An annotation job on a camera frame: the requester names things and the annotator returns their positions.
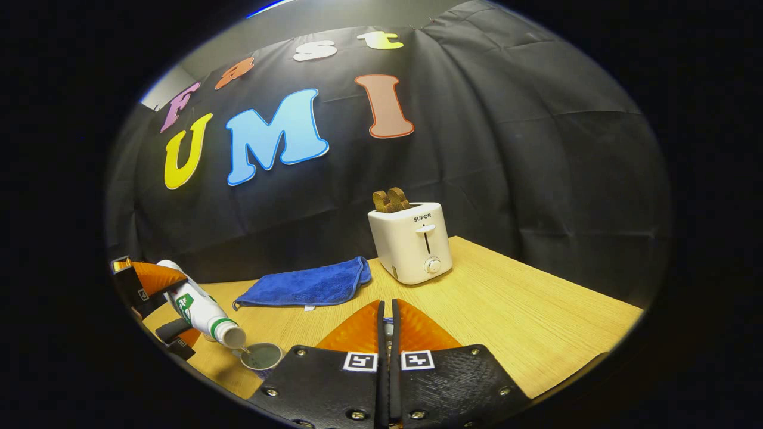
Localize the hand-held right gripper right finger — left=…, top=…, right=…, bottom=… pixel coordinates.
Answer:
left=390, top=299, right=531, bottom=429

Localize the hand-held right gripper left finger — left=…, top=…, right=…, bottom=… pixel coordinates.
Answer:
left=247, top=300, right=386, bottom=429

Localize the white green label water bottle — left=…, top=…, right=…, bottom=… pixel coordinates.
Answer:
left=156, top=260, right=247, bottom=350

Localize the white blue patterned teacup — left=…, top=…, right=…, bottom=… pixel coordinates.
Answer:
left=240, top=343, right=286, bottom=380

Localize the blue folded towel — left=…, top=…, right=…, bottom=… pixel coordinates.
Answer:
left=232, top=256, right=373, bottom=310

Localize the white toaster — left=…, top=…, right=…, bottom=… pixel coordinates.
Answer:
left=367, top=202, right=454, bottom=285

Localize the black backdrop cloth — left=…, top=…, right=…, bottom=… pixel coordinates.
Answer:
left=104, top=0, right=674, bottom=310

